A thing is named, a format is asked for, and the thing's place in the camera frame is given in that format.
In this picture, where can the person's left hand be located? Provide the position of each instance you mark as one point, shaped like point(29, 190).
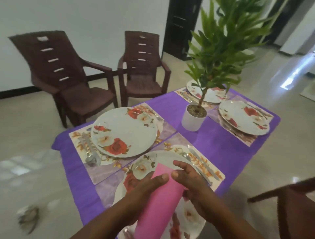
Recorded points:
point(142, 194)

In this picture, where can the person's right hand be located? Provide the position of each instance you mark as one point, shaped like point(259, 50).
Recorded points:
point(197, 189)

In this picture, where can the steel spoon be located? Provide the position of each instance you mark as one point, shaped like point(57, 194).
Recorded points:
point(197, 167)
point(193, 99)
point(90, 158)

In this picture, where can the stack of pink cups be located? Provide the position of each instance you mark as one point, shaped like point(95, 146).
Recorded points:
point(160, 209)

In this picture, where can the floral placemat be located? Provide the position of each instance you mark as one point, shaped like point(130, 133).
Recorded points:
point(246, 140)
point(105, 189)
point(98, 174)
point(182, 94)

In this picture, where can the steel fork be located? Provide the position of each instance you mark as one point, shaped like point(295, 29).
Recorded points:
point(157, 115)

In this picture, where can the person's left forearm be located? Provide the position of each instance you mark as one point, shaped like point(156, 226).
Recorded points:
point(103, 221)

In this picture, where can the purple cloth table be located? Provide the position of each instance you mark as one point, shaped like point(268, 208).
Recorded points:
point(221, 152)

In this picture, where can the green plant with white pot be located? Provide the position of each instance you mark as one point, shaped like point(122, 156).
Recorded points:
point(192, 120)

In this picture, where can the crumpled colourful paper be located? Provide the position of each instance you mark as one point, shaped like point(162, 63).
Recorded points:
point(28, 218)

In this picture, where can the dark wooden door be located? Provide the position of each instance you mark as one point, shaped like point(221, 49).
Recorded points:
point(179, 29)

